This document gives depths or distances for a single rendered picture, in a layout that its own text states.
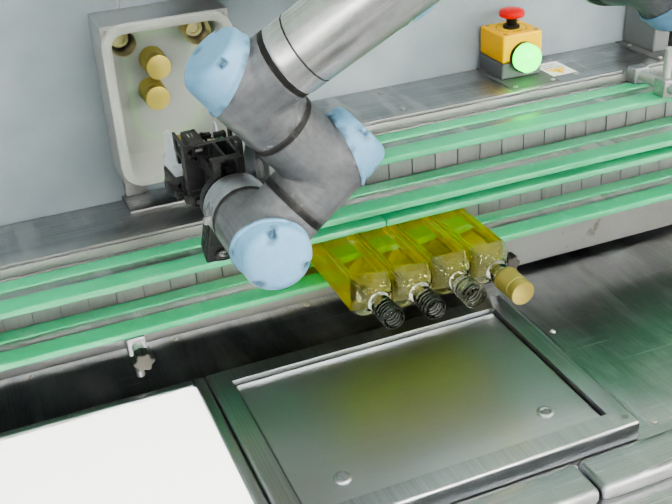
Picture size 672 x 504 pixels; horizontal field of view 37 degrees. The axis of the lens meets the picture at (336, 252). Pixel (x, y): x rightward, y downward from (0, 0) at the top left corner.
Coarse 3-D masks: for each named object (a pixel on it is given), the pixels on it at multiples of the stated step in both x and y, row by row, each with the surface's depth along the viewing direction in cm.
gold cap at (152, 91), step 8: (144, 80) 137; (152, 80) 137; (160, 80) 138; (144, 88) 136; (152, 88) 134; (160, 88) 135; (144, 96) 135; (152, 96) 135; (160, 96) 135; (168, 96) 136; (152, 104) 135; (160, 104) 136
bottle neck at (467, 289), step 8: (456, 272) 132; (464, 272) 132; (456, 280) 131; (464, 280) 130; (472, 280) 130; (456, 288) 130; (464, 288) 129; (472, 288) 128; (480, 288) 129; (464, 296) 129; (472, 296) 131; (480, 296) 130; (472, 304) 129; (480, 304) 130
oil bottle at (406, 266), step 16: (368, 240) 139; (384, 240) 138; (400, 240) 138; (384, 256) 134; (400, 256) 134; (416, 256) 134; (400, 272) 131; (416, 272) 131; (400, 288) 131; (400, 304) 132
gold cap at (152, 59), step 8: (144, 48) 136; (152, 48) 135; (144, 56) 134; (152, 56) 133; (160, 56) 133; (144, 64) 134; (152, 64) 133; (160, 64) 133; (168, 64) 134; (152, 72) 133; (160, 72) 134; (168, 72) 134
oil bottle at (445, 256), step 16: (400, 224) 142; (416, 224) 142; (432, 224) 141; (416, 240) 138; (432, 240) 137; (448, 240) 137; (432, 256) 133; (448, 256) 133; (464, 256) 133; (432, 272) 133; (448, 272) 132; (432, 288) 135; (448, 288) 133
